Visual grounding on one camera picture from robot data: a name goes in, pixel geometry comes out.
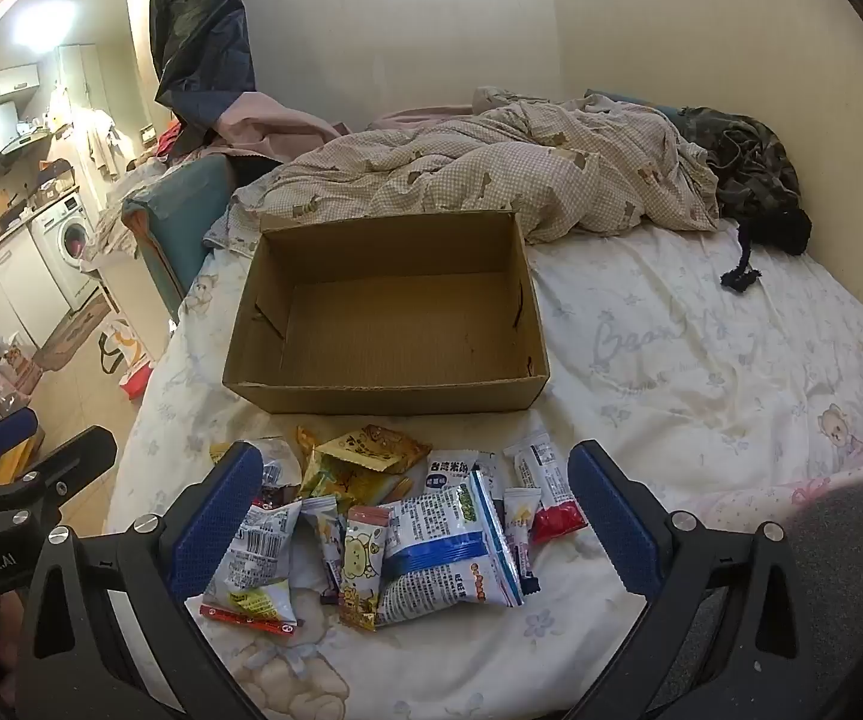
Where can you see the patterned floor mat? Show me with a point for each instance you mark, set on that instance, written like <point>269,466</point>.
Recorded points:
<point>75,330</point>

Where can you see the white red stick snack packet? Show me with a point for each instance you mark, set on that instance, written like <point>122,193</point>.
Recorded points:
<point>544,480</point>

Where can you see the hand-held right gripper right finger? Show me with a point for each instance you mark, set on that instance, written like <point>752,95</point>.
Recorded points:
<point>611,521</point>

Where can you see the small white brown snack packet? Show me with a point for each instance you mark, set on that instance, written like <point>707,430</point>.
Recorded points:
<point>519,525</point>

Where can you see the teal padded chair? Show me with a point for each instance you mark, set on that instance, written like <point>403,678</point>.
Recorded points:
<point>176,210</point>

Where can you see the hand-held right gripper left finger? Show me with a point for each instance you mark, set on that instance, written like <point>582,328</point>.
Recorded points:
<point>214,521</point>

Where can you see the yellow bear snack packet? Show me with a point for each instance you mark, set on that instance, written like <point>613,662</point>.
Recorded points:
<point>364,562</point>

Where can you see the white orange shopping bag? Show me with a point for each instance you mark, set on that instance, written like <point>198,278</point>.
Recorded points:
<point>120,349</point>

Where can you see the brown cardboard box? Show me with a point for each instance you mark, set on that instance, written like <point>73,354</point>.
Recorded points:
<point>401,337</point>

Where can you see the white floor cabinet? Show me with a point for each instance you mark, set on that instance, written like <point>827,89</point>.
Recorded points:
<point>4,285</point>

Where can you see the dark hanging jacket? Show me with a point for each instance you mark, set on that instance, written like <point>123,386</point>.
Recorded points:
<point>199,22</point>

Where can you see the yellow green snack packet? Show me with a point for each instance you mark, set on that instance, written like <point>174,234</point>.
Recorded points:
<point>334,481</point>

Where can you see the white printed bed sheet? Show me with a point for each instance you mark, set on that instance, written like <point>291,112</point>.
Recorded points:
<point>701,360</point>

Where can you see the white washing machine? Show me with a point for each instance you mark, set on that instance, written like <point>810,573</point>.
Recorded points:
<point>64,240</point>

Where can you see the pink printed pillow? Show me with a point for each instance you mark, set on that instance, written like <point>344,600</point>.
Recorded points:
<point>851,476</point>

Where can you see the white yellow-bottom snack packet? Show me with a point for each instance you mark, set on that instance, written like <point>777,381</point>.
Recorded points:
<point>259,562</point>

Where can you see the camouflage cloth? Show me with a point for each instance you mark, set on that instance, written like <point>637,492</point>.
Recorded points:
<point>746,157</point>

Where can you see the long orange snack packet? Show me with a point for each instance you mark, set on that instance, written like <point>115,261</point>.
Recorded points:
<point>400,490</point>

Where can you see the pink cloth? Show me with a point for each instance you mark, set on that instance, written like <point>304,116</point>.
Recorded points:
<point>266,124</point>

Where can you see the blue pillow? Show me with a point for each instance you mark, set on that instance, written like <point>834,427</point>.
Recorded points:
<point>626,101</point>

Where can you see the white chocolate ball snack packet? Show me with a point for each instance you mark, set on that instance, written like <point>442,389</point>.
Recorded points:
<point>279,465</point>

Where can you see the checked beige blanket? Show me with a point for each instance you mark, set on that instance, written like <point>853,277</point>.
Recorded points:
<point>476,165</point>

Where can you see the small white purple snack packet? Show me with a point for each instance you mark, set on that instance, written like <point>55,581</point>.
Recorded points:
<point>324,532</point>

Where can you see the large white blue snack packet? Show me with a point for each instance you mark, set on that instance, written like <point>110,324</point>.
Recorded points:
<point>439,532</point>

